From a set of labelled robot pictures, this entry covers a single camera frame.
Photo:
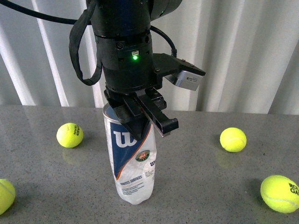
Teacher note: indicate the near Wilson tennis ball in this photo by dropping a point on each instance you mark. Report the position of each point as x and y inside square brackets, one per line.
[7, 195]

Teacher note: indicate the wilson tennis ball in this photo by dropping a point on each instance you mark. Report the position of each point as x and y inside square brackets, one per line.
[233, 139]
[7, 195]

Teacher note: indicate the clear Wilson tennis can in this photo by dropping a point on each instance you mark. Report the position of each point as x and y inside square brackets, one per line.
[132, 161]

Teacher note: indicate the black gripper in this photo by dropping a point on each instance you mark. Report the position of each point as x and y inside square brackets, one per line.
[128, 66]

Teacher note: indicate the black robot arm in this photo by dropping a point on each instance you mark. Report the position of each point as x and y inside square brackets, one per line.
[127, 17]

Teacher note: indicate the centre yellow tennis ball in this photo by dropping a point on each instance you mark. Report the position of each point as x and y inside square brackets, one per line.
[70, 135]

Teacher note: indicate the white pleated curtain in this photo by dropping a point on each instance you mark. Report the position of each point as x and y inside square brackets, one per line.
[249, 50]

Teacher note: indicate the far Wilson tennis ball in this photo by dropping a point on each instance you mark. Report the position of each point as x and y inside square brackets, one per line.
[233, 139]

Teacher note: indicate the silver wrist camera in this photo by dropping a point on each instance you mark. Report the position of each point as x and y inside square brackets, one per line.
[188, 79]

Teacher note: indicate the right edge tennis ball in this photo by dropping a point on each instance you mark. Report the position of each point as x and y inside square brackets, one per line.
[280, 193]

